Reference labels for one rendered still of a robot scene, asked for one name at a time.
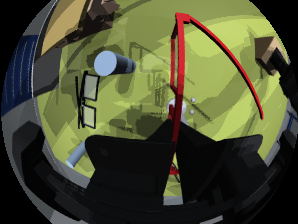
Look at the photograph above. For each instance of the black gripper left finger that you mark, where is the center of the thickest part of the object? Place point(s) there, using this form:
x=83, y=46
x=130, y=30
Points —
x=150, y=157

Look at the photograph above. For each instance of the grey rectangular panel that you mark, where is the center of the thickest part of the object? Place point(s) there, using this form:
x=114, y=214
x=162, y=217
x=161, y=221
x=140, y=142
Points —
x=45, y=69

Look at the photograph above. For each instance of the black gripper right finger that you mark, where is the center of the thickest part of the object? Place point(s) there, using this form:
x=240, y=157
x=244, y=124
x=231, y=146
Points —
x=199, y=158

